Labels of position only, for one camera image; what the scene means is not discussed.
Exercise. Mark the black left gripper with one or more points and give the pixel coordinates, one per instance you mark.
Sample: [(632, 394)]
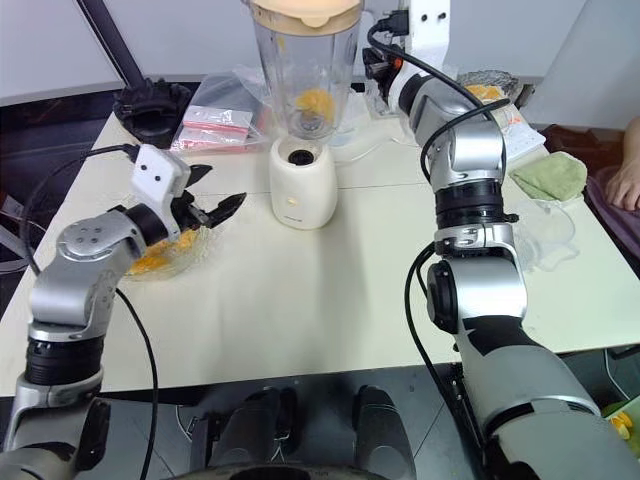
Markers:
[(190, 215)]

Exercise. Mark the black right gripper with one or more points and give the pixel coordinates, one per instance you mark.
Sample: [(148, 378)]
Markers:
[(382, 65)]

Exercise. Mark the clear plastic blender jar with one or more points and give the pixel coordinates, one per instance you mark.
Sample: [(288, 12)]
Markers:
[(310, 65)]

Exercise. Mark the beige round blender lid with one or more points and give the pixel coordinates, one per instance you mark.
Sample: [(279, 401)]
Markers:
[(305, 12)]

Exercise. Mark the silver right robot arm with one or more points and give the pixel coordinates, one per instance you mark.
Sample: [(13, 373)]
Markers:
[(480, 290)]

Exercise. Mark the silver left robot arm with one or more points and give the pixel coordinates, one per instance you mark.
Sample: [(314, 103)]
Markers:
[(75, 285)]

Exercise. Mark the yellow food scrap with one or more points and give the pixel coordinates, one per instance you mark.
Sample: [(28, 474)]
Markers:
[(622, 427)]

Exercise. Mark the person's bare hand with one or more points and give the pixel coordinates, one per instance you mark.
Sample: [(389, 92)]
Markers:
[(627, 180)]

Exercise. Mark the wavy-rim clear glass bowl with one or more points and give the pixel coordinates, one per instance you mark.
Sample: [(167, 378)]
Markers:
[(200, 250)]

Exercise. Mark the zip bag with pink packets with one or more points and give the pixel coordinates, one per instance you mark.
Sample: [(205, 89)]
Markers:
[(215, 125)]

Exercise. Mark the white blender base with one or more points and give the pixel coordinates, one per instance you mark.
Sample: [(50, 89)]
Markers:
[(300, 195)]

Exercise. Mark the black plastic container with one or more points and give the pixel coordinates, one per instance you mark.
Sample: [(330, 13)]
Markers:
[(150, 112)]

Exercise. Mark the dark-rim glass bowl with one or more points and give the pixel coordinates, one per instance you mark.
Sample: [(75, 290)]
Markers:
[(492, 80)]

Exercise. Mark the black slanted pole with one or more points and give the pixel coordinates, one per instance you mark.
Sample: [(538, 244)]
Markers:
[(112, 40)]

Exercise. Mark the green folded cloth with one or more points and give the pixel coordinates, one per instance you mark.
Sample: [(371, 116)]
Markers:
[(550, 177)]

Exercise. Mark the clear plastic measuring cup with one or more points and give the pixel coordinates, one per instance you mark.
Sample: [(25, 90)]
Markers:
[(547, 235)]

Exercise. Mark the purple cloth garment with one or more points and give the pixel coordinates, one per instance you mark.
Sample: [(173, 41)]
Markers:
[(612, 225)]

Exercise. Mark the green tray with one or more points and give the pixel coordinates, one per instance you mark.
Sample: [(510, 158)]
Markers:
[(617, 407)]

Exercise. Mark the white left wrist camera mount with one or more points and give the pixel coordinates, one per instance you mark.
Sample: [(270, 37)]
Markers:
[(157, 175)]

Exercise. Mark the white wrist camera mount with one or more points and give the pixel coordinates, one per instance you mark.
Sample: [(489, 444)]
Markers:
[(157, 175), (430, 30)]

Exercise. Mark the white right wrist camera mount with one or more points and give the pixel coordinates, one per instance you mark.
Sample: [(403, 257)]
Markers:
[(430, 30)]

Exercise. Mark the grey metal frame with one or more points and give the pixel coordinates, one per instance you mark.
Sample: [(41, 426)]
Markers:
[(10, 250)]

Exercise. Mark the black metal bracket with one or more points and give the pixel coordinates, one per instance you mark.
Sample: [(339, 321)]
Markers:
[(205, 445)]

